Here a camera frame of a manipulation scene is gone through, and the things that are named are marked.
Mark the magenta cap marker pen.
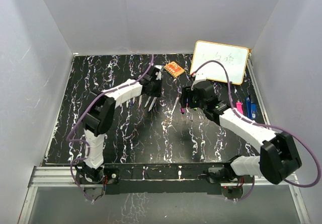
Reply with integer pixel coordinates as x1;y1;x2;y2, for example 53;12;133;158
172;98;179;114

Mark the light blue cap marker pen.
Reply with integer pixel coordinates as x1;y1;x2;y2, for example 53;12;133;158
144;97;151;108

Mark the peach cap marker pen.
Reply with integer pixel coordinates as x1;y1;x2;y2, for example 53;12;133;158
138;95;142;108

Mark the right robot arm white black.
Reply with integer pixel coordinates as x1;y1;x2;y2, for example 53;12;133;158
180;81;302;184

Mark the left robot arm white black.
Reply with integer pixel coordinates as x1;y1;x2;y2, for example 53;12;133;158
82;65;163;183

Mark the pink highlighter pen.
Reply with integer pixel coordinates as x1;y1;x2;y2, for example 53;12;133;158
236;102;244;115

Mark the orange spiral notebook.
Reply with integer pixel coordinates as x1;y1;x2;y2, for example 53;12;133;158
165;61;185;78

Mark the blue eraser tool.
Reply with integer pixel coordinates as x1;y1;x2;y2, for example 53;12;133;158
246;95;257;120

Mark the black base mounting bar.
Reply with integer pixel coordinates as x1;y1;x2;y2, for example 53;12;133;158
75;162;255;197

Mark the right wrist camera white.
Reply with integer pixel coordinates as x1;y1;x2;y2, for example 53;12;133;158
191;72;207;90

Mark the white board yellow frame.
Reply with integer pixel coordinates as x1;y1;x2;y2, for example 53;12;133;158
190;40;250;85

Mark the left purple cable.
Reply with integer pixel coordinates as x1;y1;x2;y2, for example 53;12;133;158
67;54;155;163

